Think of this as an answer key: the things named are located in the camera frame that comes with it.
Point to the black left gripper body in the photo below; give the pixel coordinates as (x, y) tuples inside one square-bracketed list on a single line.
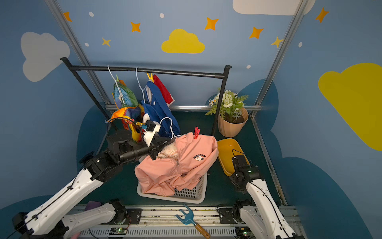
[(153, 150)]

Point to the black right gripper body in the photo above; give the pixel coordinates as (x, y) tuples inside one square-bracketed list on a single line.
[(237, 161)]

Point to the pink kids jacket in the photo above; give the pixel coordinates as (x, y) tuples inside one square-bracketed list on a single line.
[(178, 166)]

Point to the blue red white jacket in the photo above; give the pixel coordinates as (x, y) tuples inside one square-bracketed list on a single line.
[(155, 105)]

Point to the yellow clothespin top blue jacket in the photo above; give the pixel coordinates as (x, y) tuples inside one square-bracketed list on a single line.
[(150, 77)]

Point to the white wire hanger pink jacket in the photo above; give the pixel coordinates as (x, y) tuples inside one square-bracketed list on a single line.
[(169, 127)]

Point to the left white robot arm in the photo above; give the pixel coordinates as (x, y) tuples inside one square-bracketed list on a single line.
[(51, 219)]

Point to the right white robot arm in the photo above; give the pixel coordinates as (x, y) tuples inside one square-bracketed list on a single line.
[(262, 216)]

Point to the white hanger rainbow jacket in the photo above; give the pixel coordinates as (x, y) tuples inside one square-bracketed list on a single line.
[(116, 84)]

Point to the yellow plastic tray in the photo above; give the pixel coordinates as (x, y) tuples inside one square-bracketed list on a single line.
[(229, 148)]

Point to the rainbow striped jacket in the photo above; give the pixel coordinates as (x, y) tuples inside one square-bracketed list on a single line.
[(128, 113)]

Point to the beige faceted flower pot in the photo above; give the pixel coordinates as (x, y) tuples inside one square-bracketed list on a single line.
[(228, 129)]

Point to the white plastic laundry basket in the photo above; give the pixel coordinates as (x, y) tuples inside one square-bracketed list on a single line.
[(188, 196)]

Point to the artificial white flowers plant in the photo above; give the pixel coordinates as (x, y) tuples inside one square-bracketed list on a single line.
[(231, 106)]

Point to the blue garden fork tool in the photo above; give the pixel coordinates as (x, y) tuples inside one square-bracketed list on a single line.
[(189, 220)]

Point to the purple silicone spatula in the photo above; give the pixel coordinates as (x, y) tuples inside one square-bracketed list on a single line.
[(90, 205)]

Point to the black clothes rack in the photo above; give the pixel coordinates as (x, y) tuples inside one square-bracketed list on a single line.
[(74, 69)]

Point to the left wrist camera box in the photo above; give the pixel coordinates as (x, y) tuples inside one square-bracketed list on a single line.
[(150, 128)]

